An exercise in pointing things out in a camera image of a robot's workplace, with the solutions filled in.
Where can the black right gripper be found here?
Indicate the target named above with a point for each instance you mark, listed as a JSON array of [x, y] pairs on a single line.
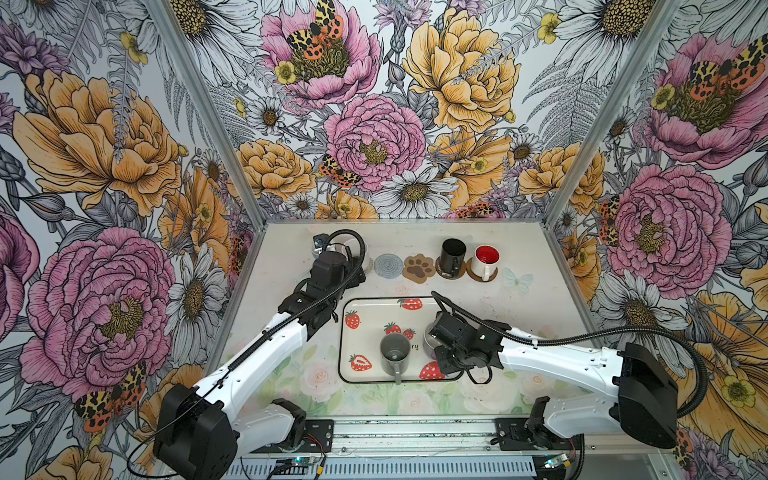
[[444, 366]]

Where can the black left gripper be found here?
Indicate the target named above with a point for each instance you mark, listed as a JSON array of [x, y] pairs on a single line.
[[351, 268]]

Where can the white mug purple handle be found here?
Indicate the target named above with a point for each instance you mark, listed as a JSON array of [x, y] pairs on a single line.
[[430, 342]]

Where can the grey woven round coaster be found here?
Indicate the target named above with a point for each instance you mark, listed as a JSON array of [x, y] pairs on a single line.
[[388, 266]]

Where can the grey mug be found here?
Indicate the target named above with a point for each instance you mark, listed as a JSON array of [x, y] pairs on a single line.
[[395, 349]]

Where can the plain brown round coaster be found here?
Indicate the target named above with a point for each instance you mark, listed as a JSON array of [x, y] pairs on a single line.
[[484, 275]]

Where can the scratched brown round coaster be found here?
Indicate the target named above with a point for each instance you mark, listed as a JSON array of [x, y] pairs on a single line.
[[449, 275]]

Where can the cork paw print coaster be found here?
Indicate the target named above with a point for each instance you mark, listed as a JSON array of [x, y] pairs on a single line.
[[418, 268]]

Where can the white mug red inside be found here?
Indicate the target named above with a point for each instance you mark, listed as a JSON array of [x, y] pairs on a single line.
[[486, 254]]

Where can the black mug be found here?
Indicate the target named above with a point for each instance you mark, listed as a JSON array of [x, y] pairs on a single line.
[[452, 254]]

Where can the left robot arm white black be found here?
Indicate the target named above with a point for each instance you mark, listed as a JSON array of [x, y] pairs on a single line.
[[197, 435]]

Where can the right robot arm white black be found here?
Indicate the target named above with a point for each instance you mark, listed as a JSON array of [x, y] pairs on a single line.
[[627, 391]]

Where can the white strawberry tray black rim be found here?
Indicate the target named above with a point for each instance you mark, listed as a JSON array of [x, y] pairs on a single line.
[[368, 321]]

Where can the green circuit board right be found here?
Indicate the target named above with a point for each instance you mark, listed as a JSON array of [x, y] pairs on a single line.
[[558, 461]]

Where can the green circuit board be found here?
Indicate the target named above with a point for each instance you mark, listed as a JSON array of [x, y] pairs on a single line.
[[558, 461], [297, 462]]

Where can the green circuit board left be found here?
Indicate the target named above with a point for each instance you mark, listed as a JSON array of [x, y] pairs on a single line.
[[297, 462]]

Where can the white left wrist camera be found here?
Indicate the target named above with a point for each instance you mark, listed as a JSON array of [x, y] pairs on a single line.
[[319, 243]]

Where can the aluminium frame rail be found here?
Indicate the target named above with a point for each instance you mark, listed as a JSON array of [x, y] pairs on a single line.
[[409, 436]]

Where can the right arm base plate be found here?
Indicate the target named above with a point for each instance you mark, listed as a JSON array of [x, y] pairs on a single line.
[[524, 434]]

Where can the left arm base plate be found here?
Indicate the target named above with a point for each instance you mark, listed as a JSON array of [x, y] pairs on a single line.
[[309, 436]]

